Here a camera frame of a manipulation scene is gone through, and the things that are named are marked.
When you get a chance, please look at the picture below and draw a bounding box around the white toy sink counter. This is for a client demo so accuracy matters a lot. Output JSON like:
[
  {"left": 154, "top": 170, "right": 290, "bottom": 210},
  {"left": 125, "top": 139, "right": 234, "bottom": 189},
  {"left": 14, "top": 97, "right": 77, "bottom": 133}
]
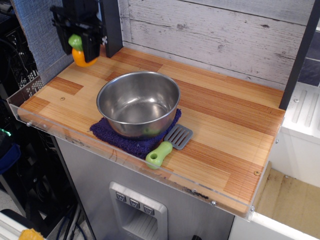
[{"left": 229, "top": 83, "right": 320, "bottom": 240}]

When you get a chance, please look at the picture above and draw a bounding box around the black right support post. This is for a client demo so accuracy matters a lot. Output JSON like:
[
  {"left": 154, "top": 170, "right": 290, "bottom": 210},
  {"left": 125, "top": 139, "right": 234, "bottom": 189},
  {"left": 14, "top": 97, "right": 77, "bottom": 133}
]
[{"left": 279, "top": 0, "right": 320, "bottom": 110}]

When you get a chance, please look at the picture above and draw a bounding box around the grey spatula green handle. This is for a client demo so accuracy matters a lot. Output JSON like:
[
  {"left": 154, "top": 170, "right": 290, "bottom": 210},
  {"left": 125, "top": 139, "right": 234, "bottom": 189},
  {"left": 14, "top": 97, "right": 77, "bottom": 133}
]
[{"left": 145, "top": 124, "right": 193, "bottom": 170}]

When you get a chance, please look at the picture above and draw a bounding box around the stainless steel bowl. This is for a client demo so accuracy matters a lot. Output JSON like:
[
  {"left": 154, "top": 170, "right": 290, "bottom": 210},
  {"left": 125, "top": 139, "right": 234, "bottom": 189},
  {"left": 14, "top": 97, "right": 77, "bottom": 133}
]
[{"left": 96, "top": 71, "right": 181, "bottom": 140}]

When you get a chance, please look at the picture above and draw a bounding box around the black support post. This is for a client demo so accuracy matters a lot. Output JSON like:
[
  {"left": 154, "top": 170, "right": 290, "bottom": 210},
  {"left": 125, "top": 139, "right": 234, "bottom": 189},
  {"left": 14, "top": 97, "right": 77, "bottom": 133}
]
[
  {"left": 279, "top": 0, "right": 320, "bottom": 110},
  {"left": 100, "top": 0, "right": 123, "bottom": 58}
]

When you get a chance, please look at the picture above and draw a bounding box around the clear acrylic table guard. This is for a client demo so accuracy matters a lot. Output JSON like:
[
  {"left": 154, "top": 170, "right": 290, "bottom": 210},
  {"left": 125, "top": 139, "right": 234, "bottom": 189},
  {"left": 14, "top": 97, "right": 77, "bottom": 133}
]
[{"left": 7, "top": 75, "right": 285, "bottom": 219}]

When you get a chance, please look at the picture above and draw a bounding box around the purple towel cloth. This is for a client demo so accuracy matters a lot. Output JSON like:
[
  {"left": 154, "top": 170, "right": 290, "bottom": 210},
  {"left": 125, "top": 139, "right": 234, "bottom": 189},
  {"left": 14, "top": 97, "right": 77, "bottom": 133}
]
[{"left": 89, "top": 108, "right": 182, "bottom": 160}]

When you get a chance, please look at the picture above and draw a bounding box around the orange toy carrot green top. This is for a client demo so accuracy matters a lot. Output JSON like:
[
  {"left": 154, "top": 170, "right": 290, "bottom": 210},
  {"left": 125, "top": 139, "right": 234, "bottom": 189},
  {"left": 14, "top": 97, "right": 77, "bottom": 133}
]
[{"left": 68, "top": 34, "right": 98, "bottom": 68}]

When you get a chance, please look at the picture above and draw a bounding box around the black plastic crate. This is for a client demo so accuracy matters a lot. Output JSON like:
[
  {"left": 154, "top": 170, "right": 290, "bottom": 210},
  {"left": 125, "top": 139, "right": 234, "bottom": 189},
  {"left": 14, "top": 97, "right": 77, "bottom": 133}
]
[{"left": 0, "top": 25, "right": 39, "bottom": 96}]

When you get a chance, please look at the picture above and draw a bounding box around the blue fabric panel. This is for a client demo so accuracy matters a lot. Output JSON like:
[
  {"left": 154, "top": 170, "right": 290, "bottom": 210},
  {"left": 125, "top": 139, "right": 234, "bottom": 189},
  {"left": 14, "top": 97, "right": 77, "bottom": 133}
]
[{"left": 10, "top": 0, "right": 105, "bottom": 86}]

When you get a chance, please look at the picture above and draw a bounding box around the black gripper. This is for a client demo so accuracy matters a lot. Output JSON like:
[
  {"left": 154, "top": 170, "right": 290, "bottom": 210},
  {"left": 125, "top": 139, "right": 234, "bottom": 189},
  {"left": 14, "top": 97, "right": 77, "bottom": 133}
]
[{"left": 49, "top": 0, "right": 108, "bottom": 63}]

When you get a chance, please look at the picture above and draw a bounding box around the black left support post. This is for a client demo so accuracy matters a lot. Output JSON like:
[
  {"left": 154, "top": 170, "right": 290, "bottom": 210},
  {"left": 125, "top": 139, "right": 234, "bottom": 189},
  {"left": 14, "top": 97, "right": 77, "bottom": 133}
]
[{"left": 100, "top": 0, "right": 123, "bottom": 58}]

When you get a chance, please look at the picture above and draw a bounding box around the silver toy fridge cabinet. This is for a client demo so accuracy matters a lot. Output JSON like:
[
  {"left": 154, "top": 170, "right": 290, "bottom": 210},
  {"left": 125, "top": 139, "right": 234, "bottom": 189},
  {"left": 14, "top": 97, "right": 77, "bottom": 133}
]
[{"left": 57, "top": 139, "right": 234, "bottom": 240}]

